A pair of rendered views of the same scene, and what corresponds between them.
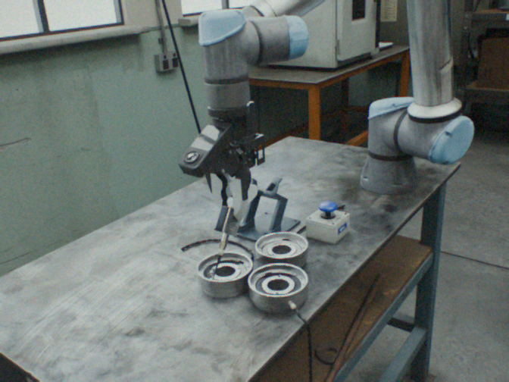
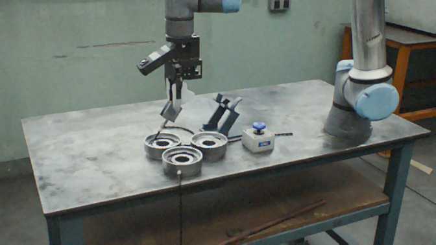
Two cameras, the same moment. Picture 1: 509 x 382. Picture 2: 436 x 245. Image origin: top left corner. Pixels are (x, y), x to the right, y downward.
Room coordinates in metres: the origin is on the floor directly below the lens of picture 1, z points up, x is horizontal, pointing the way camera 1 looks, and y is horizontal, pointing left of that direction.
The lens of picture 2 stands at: (-0.21, -0.59, 1.40)
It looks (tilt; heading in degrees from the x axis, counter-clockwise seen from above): 23 degrees down; 25
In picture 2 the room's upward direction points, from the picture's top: 2 degrees clockwise
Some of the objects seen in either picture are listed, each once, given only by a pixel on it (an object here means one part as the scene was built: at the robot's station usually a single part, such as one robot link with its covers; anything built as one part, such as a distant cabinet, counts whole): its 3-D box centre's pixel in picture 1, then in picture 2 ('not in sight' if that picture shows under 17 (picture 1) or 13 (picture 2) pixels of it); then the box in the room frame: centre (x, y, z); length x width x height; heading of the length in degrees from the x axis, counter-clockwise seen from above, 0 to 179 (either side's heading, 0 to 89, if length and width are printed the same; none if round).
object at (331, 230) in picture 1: (329, 223); (259, 139); (0.98, -0.16, 0.82); 0.08 x 0.07 x 0.05; 142
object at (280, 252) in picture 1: (282, 253); (208, 145); (0.87, -0.05, 0.82); 0.10 x 0.10 x 0.04
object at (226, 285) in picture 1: (225, 275); (162, 146); (0.81, 0.07, 0.82); 0.10 x 0.10 x 0.04
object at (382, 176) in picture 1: (389, 166); (349, 115); (1.24, -0.36, 0.85); 0.15 x 0.15 x 0.10
